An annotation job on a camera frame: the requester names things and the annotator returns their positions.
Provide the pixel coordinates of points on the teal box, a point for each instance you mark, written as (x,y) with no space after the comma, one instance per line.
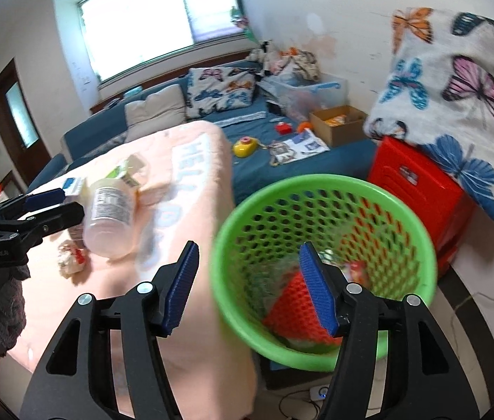
(133,92)

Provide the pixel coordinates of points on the orange ball toy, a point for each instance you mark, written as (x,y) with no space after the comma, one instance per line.
(305,126)

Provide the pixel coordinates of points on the clear storage bin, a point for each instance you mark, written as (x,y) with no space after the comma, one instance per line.
(317,96)

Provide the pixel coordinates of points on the butterfly print pillow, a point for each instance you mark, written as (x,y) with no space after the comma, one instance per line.
(220,92)

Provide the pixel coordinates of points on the colourful pinwheel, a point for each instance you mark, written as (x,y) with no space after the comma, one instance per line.
(242,22)

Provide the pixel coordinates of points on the red plastic mesh basket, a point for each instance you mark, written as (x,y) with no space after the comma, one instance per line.
(290,310)

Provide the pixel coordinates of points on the orange white plush toy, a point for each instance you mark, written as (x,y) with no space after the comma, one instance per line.
(285,60)

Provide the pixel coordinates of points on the window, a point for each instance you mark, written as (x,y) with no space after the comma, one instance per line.
(142,17)

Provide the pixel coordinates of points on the butterfly print blanket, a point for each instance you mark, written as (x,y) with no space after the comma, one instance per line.
(448,109)

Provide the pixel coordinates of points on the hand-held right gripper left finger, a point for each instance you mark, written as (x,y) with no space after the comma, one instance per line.
(181,288)

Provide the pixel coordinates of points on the spotted plush toy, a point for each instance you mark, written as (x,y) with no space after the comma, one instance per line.
(307,66)

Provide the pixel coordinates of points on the beige pillow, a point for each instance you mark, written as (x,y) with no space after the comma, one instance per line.
(155,107)

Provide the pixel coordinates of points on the pink blanket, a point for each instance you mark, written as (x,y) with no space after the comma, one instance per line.
(107,275)

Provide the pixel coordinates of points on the blue sofa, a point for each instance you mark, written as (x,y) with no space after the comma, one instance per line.
(251,179)

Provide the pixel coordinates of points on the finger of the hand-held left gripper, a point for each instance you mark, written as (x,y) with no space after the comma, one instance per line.
(41,199)
(54,221)

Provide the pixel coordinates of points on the white red wrapper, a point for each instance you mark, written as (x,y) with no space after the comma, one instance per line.
(72,258)

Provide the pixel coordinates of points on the printed paper sheets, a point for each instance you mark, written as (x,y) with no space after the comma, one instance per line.
(304,144)

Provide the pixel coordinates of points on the clear plastic jar with label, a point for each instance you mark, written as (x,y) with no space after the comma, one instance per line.
(111,227)

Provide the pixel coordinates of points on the red small toy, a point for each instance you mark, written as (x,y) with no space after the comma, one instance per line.
(283,129)

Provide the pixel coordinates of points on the dark wooden door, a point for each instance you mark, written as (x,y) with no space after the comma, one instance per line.
(32,157)

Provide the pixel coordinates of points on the black small device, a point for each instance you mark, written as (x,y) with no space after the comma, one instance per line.
(274,107)

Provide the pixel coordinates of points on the red plastic stool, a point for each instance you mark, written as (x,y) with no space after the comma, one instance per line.
(417,183)

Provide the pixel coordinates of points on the green plastic basket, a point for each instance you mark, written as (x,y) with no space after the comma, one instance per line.
(225,245)

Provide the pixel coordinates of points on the cardboard box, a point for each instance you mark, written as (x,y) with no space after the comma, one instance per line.
(343,135)

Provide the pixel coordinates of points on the black white plush cow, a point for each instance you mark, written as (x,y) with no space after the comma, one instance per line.
(261,52)

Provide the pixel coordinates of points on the white blue milk carton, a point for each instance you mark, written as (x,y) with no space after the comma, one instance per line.
(74,186)

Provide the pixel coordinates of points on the white small device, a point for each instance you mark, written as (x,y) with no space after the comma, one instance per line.
(320,393)

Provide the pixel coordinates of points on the yellow round toy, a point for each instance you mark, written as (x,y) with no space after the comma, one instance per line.
(245,148)

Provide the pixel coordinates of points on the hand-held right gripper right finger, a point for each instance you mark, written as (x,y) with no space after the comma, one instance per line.
(317,288)

